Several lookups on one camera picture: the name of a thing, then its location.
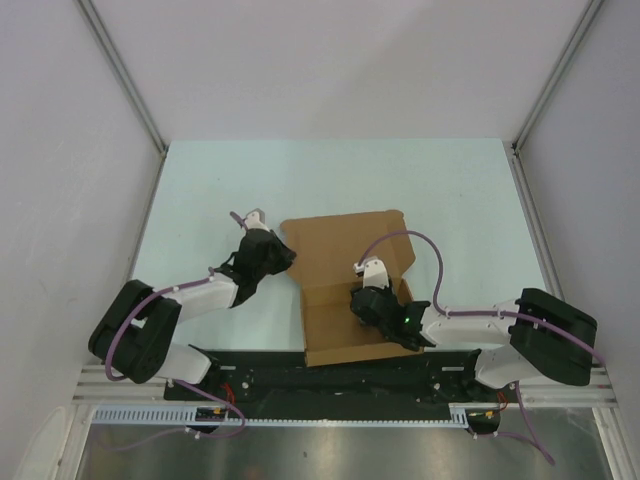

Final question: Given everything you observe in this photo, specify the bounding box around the brown cardboard box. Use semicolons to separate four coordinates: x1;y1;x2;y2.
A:
281;210;414;367

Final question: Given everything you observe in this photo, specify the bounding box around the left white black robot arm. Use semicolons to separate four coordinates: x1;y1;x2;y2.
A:
88;228;297;400

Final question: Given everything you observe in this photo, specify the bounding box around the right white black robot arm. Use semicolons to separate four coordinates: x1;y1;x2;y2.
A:
350;287;598;401

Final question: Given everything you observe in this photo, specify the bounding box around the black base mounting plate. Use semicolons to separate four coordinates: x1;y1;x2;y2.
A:
102;349;584;404

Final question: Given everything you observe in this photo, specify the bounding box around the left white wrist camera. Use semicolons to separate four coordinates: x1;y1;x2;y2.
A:
243;208;270;231

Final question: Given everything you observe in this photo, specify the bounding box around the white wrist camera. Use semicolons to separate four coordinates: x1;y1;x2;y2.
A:
243;208;270;231
353;256;390;290

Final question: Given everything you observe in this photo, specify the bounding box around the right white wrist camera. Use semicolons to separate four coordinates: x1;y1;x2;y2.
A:
353;256;390;290

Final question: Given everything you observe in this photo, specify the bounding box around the grey slotted cable duct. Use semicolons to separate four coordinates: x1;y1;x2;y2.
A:
92;405;498;429

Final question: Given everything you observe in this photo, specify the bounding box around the aluminium front rail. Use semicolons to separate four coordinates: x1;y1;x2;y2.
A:
72;365;617;408

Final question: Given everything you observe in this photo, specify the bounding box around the left aluminium frame post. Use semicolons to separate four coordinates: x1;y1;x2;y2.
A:
74;0;169;154

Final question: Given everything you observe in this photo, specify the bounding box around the aluminium frame post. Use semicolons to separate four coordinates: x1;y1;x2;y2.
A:
74;0;169;154
509;0;606;151

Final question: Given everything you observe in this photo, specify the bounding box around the right aluminium frame post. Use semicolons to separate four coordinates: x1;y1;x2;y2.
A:
509;0;606;151

